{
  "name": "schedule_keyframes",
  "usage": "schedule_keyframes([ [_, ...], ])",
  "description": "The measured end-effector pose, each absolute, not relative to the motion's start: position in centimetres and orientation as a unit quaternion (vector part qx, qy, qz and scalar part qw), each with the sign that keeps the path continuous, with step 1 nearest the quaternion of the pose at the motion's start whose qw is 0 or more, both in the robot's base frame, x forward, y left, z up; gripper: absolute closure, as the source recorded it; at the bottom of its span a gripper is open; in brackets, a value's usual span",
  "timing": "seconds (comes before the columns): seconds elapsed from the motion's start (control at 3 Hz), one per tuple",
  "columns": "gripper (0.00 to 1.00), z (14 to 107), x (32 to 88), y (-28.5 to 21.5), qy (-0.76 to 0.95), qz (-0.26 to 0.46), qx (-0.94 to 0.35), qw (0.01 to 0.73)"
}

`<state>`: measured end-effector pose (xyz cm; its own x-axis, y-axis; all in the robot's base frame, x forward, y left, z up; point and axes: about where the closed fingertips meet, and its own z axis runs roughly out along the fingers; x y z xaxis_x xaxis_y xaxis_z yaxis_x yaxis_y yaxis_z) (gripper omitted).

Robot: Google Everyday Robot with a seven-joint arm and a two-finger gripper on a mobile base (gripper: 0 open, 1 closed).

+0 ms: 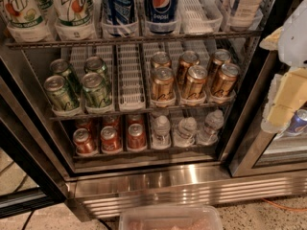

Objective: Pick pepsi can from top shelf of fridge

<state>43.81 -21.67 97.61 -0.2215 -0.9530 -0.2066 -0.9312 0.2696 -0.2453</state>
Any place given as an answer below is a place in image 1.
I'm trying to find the blue diet pepsi can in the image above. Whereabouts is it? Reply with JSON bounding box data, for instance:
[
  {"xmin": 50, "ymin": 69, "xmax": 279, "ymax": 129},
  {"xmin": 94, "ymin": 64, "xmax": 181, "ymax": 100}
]
[{"xmin": 103, "ymin": 0, "xmax": 136, "ymax": 36}]

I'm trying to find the front left green can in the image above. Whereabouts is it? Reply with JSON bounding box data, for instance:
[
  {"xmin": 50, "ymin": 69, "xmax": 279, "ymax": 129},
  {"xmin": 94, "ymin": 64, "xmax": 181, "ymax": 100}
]
[{"xmin": 44, "ymin": 75, "xmax": 80, "ymax": 111}]

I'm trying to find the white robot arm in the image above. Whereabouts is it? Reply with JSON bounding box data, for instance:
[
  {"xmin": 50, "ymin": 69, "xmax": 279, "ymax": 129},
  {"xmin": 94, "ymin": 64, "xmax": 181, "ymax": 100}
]
[{"xmin": 260, "ymin": 0, "xmax": 307, "ymax": 133}]

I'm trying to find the black cable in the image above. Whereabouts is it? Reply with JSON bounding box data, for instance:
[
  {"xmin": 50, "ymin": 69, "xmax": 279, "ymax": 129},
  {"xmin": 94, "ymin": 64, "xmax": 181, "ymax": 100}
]
[{"xmin": 20, "ymin": 210, "xmax": 36, "ymax": 230}]

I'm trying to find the middle wire shelf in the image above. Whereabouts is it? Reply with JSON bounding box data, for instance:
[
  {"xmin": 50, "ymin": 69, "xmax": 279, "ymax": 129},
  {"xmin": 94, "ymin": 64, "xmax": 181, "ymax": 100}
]
[{"xmin": 49, "ymin": 101, "xmax": 234, "ymax": 121}]

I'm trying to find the blue can behind glass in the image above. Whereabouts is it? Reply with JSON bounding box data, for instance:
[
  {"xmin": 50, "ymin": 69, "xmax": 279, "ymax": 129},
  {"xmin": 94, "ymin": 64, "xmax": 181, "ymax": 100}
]
[{"xmin": 286, "ymin": 109, "xmax": 307, "ymax": 136}]

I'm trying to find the left water bottle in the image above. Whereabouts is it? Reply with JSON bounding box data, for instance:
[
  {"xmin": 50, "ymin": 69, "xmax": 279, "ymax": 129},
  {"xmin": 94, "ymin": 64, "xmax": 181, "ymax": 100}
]
[{"xmin": 153, "ymin": 115, "xmax": 171, "ymax": 150}]

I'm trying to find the rear left gold can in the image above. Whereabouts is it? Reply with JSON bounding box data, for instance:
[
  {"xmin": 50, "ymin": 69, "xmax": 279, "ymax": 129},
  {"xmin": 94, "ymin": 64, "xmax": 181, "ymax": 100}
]
[{"xmin": 151, "ymin": 51, "xmax": 172, "ymax": 68}]

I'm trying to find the stainless steel fridge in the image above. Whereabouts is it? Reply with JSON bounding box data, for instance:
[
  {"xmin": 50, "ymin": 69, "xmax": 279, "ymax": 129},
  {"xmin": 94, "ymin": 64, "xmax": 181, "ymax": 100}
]
[{"xmin": 0, "ymin": 0, "xmax": 307, "ymax": 221}]

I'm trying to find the gold can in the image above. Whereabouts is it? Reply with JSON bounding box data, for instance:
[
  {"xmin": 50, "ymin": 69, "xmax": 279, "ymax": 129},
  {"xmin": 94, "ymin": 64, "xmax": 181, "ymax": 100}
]
[
  {"xmin": 177, "ymin": 50, "xmax": 200, "ymax": 85},
  {"xmin": 151, "ymin": 51, "xmax": 172, "ymax": 68},
  {"xmin": 181, "ymin": 65, "xmax": 207, "ymax": 100},
  {"xmin": 151, "ymin": 67, "xmax": 175, "ymax": 102},
  {"xmin": 207, "ymin": 49, "xmax": 231, "ymax": 83},
  {"xmin": 210, "ymin": 63, "xmax": 240, "ymax": 98}
]

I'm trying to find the right red can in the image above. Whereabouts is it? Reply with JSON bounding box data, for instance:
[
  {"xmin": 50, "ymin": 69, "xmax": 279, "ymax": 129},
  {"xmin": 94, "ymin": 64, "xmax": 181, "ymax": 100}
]
[{"xmin": 128, "ymin": 124, "xmax": 146, "ymax": 150}]

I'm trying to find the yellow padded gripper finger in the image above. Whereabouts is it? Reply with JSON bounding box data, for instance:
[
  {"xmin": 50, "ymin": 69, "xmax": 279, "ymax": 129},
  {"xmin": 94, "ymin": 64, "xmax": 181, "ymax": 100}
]
[
  {"xmin": 260, "ymin": 27, "xmax": 282, "ymax": 51},
  {"xmin": 261, "ymin": 68, "xmax": 307, "ymax": 133}
]

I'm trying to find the right 7up zero can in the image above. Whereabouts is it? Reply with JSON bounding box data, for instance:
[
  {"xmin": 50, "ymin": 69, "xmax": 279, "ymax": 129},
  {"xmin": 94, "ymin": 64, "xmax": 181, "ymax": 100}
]
[{"xmin": 54, "ymin": 0, "xmax": 94, "ymax": 40}]

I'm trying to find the wire shelf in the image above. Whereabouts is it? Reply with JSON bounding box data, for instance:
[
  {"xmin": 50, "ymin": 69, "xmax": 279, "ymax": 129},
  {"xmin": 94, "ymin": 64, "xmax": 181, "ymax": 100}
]
[
  {"xmin": 49, "ymin": 101, "xmax": 234, "ymax": 121},
  {"xmin": 5, "ymin": 30, "xmax": 262, "ymax": 50}
]

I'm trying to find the empty white can tray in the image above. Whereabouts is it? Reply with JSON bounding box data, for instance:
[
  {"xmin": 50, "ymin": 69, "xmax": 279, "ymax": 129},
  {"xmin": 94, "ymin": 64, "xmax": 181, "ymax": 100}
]
[{"xmin": 117, "ymin": 44, "xmax": 146, "ymax": 111}]

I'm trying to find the front right green can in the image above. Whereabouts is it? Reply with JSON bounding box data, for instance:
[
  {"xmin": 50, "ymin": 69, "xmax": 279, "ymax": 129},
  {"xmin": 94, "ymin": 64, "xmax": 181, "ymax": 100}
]
[{"xmin": 82, "ymin": 72, "xmax": 111, "ymax": 108}]

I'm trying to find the orange cable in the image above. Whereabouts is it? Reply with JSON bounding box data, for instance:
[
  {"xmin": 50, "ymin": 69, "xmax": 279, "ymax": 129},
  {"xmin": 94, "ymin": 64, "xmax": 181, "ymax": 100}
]
[{"xmin": 261, "ymin": 197, "xmax": 307, "ymax": 213}]

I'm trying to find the rear middle gold can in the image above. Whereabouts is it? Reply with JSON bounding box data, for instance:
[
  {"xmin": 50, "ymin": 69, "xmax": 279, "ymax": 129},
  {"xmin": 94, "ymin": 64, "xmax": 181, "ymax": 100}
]
[{"xmin": 177, "ymin": 50, "xmax": 200, "ymax": 85}]

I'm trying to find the clear plastic container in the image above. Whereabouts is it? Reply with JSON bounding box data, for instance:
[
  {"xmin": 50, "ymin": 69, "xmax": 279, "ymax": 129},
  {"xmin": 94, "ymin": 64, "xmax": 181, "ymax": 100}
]
[{"xmin": 119, "ymin": 205, "xmax": 224, "ymax": 230}]

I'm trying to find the left red can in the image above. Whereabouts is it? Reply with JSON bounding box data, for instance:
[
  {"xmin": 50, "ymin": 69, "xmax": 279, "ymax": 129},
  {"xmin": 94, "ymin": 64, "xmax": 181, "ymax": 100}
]
[{"xmin": 73, "ymin": 128, "xmax": 96, "ymax": 155}]

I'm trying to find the top wire shelf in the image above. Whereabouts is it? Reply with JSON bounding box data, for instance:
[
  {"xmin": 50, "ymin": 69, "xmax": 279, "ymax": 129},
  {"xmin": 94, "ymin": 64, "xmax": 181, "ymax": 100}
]
[{"xmin": 5, "ymin": 30, "xmax": 262, "ymax": 50}]

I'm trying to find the white can top right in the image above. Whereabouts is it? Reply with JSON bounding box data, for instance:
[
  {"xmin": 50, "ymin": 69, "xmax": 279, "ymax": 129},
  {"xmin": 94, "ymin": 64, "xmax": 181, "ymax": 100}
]
[{"xmin": 216, "ymin": 0, "xmax": 262, "ymax": 32}]

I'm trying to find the rear left green can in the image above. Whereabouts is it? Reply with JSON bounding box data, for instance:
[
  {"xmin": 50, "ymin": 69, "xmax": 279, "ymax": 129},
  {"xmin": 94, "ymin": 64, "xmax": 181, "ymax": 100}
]
[{"xmin": 49, "ymin": 58, "xmax": 83, "ymax": 96}]

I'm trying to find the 7up zero can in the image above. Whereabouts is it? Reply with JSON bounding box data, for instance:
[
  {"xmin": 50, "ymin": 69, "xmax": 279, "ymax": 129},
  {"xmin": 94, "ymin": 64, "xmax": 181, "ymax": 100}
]
[
  {"xmin": 54, "ymin": 0, "xmax": 94, "ymax": 40},
  {"xmin": 0, "ymin": 0, "xmax": 51, "ymax": 42}
]

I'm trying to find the rear right gold can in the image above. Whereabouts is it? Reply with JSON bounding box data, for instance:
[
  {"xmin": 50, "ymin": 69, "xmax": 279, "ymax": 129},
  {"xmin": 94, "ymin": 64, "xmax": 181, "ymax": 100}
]
[{"xmin": 207, "ymin": 49, "xmax": 231, "ymax": 83}]

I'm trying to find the front left gold can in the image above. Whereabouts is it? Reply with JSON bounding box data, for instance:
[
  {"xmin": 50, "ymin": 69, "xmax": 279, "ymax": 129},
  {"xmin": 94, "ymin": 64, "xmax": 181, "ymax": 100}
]
[{"xmin": 151, "ymin": 67, "xmax": 175, "ymax": 102}]

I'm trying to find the green can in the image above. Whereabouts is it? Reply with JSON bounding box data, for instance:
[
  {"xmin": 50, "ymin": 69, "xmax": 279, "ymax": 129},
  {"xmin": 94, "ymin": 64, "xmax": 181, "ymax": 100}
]
[
  {"xmin": 82, "ymin": 72, "xmax": 111, "ymax": 108},
  {"xmin": 49, "ymin": 58, "xmax": 83, "ymax": 96},
  {"xmin": 44, "ymin": 75, "xmax": 80, "ymax": 111},
  {"xmin": 83, "ymin": 56, "xmax": 109, "ymax": 81}
]

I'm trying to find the rear right green can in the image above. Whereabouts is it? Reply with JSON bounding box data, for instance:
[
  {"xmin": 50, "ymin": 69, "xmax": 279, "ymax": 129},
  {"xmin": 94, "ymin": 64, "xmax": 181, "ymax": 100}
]
[{"xmin": 83, "ymin": 56, "xmax": 109, "ymax": 81}]

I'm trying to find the front middle gold can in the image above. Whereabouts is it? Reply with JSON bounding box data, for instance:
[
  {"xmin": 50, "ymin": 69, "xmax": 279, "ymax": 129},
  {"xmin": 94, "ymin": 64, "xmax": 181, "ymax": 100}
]
[{"xmin": 181, "ymin": 65, "xmax": 207, "ymax": 100}]

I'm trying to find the front right gold can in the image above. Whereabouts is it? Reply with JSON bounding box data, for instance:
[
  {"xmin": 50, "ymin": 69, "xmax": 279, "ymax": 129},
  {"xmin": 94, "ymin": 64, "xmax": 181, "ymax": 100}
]
[{"xmin": 210, "ymin": 63, "xmax": 240, "ymax": 98}]

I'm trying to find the red can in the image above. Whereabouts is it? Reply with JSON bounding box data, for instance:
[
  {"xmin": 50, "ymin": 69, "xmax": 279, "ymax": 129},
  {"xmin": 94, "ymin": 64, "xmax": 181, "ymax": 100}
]
[
  {"xmin": 128, "ymin": 124, "xmax": 146, "ymax": 150},
  {"xmin": 73, "ymin": 128, "xmax": 96, "ymax": 155},
  {"xmin": 101, "ymin": 126, "xmax": 122, "ymax": 154}
]

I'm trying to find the left 7up zero can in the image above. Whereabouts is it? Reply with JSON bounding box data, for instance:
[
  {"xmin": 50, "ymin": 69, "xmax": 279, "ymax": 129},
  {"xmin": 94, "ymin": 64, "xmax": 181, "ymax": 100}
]
[{"xmin": 0, "ymin": 0, "xmax": 51, "ymax": 42}]

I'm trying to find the middle red can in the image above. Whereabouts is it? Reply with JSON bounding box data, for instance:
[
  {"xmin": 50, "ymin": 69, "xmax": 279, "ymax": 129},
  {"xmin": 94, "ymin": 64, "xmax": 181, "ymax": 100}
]
[{"xmin": 101, "ymin": 126, "xmax": 122, "ymax": 154}]

